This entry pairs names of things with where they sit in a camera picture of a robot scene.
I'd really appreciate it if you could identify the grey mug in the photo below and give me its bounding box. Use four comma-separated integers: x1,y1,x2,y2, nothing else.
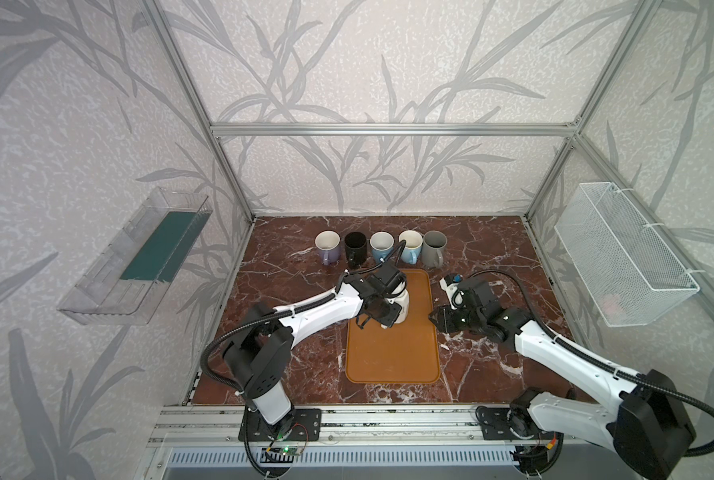
421,230,448,269

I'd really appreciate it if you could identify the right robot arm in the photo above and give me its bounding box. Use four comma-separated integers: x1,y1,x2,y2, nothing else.
429,275,714,479

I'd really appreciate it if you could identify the small blue mug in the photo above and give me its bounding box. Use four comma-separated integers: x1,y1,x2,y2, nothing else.
369,231,394,264

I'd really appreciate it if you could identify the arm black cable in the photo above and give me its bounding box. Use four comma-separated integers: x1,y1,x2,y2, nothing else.
452,268,714,458
199,239,407,478

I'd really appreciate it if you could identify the black mug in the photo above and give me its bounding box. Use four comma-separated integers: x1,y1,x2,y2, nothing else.
344,231,367,270

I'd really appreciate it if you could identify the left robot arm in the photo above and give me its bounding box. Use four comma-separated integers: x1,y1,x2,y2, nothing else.
200,262,410,440

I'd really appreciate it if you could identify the large light blue mug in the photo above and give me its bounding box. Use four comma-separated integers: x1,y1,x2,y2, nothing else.
399,230,424,265

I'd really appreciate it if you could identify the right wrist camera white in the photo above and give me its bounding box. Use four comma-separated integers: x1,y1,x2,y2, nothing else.
439,273,463,309

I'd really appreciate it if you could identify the clear plastic wall bin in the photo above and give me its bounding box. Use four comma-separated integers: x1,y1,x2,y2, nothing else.
57,187,213,326

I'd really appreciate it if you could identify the white faceted mug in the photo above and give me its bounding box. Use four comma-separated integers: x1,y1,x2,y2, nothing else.
387,282,410,326

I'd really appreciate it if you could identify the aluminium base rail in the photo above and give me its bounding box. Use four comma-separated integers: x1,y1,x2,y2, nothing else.
143,403,655,448

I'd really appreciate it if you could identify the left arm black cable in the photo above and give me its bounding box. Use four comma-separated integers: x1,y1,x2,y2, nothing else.
199,239,407,478

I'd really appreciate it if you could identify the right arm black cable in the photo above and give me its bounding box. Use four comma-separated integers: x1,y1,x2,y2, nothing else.
452,268,714,458

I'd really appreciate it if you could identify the white wire mesh basket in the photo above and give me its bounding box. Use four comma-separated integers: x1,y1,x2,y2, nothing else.
555,182,700,328

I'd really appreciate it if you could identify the orange brown tray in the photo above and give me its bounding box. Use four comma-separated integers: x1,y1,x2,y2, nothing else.
345,269,441,384

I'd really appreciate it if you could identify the lavender purple mug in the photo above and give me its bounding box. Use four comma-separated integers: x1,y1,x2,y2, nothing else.
315,230,341,266

